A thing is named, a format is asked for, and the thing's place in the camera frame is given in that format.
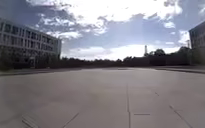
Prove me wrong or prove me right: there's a dark row of trees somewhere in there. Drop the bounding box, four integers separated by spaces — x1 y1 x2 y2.
36 46 193 69

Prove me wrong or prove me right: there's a grey concrete slab pavement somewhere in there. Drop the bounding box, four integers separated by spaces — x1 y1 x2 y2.
0 67 205 128

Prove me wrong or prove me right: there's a tall thin tower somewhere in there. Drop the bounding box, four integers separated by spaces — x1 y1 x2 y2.
143 44 149 57

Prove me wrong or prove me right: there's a long pale multi-storey building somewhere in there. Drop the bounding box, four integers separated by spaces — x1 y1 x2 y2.
0 15 63 70

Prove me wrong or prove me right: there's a low dark kerb strip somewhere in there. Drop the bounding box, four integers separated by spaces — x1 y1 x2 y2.
154 66 205 76

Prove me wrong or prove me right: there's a dark multi-storey building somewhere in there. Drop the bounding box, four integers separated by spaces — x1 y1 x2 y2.
188 16 205 66

